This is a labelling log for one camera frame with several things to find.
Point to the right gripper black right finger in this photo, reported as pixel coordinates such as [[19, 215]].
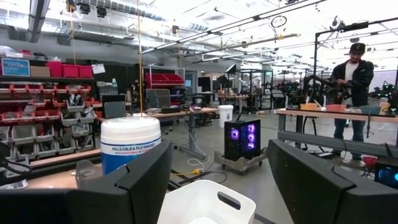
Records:
[[304, 186]]

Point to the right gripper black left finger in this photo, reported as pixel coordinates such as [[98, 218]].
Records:
[[146, 186]]

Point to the yellow blue wipes canister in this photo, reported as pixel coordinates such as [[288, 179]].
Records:
[[130, 133]]

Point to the black distant robot arm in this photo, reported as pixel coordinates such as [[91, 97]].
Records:
[[323, 87]]

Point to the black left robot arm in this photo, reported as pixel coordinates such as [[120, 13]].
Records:
[[4, 155]]

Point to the white plastic bin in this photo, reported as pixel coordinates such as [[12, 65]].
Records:
[[192, 202]]

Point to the grey metal crossbeam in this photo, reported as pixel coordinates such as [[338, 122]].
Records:
[[326, 140]]

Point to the grey equipment base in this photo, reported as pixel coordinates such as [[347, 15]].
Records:
[[192, 152]]

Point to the grey translucent plastic bin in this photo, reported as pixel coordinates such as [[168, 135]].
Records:
[[85, 174]]

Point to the round red object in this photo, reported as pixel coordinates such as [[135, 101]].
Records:
[[369, 160]]

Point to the wooden workbench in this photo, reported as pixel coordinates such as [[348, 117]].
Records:
[[311, 114]]

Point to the black computer purple lights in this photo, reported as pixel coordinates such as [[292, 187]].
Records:
[[242, 138]]

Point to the yellow container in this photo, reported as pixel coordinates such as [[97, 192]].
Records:
[[308, 106]]

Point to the dark device blue screen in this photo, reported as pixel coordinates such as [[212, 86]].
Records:
[[387, 175]]

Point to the wooden desk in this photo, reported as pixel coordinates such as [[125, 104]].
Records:
[[186, 112]]

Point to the dark laptop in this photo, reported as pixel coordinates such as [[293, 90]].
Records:
[[114, 107]]

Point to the grey monitor back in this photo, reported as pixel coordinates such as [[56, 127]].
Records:
[[158, 99]]

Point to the white plastic bucket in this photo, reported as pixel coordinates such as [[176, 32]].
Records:
[[225, 115]]

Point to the red bin rack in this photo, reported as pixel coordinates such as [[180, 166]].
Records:
[[164, 80]]

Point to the person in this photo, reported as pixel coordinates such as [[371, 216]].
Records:
[[356, 81]]

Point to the storage shelf unit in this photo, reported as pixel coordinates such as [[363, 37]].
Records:
[[46, 109]]

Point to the red storage tote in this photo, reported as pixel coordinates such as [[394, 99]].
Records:
[[55, 69], [70, 71], [85, 71]]

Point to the brown cardboard box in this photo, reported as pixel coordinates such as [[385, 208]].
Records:
[[39, 71]]

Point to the blue sign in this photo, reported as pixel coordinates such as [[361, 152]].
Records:
[[15, 67]]

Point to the black aluminium table frame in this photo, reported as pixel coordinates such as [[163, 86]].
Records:
[[62, 169]]

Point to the black overhead frame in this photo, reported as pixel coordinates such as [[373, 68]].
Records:
[[316, 62]]

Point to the grey ceiling duct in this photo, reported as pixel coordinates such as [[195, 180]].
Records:
[[37, 18]]

